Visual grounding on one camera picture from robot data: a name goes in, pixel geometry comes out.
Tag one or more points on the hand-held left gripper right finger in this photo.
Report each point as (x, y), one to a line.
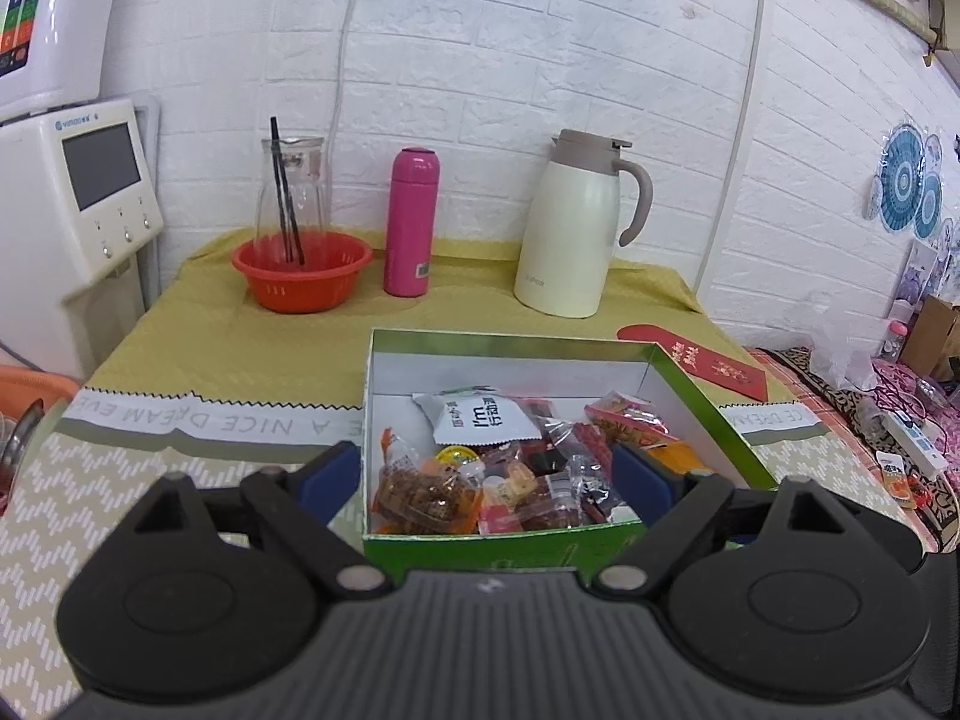
(645, 484)

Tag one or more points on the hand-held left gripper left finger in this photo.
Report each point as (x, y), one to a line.
(326, 480)

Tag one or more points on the long red snack packet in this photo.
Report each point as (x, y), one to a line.
(592, 480)

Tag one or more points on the pink red patterned packet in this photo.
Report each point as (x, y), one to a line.
(630, 420)

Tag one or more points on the orange clear snack packet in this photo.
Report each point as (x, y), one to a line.
(424, 491)

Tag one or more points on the green cardboard box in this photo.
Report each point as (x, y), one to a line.
(465, 559)

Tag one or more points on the white snack packet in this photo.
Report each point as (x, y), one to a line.
(480, 416)

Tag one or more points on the red envelope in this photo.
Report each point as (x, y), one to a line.
(697, 360)

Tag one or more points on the small orange sachet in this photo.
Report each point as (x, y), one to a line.
(898, 480)

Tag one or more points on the yellow cloth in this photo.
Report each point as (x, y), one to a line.
(225, 345)

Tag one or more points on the white power strip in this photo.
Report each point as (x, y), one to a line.
(915, 442)

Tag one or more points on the leopard print cloth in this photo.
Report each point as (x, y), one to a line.
(817, 397)

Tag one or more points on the red plastic basket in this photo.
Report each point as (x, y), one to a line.
(300, 281)

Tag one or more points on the pink floral cloth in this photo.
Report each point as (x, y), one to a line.
(911, 382)

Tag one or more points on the patterned tablecloth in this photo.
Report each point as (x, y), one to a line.
(90, 480)

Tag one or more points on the clear plastic bag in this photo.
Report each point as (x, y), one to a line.
(844, 345)

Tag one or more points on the black straw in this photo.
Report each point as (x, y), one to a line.
(291, 225)
(283, 187)

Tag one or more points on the cream thermos jug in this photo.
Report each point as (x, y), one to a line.
(570, 232)

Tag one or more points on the pink insulated bottle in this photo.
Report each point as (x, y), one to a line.
(411, 225)

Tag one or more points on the brown cardboard box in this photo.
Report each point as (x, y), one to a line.
(934, 337)

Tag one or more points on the pink lidded jar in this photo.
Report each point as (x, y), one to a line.
(894, 341)

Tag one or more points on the glass pitcher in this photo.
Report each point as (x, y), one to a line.
(311, 187)

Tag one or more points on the orange plastic basin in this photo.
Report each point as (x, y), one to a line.
(37, 386)

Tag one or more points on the metal utensil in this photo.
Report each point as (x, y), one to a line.
(22, 442)

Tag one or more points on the white appliance with screen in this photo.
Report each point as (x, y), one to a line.
(45, 255)

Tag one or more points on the air conditioner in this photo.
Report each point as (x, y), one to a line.
(946, 15)

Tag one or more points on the wall poster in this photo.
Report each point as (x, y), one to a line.
(926, 270)

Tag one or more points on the white wall pipe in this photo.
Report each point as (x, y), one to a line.
(739, 120)

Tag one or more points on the blue fan wall decoration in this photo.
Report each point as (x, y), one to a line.
(904, 180)

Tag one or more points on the white wall water unit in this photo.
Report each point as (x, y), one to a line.
(52, 22)

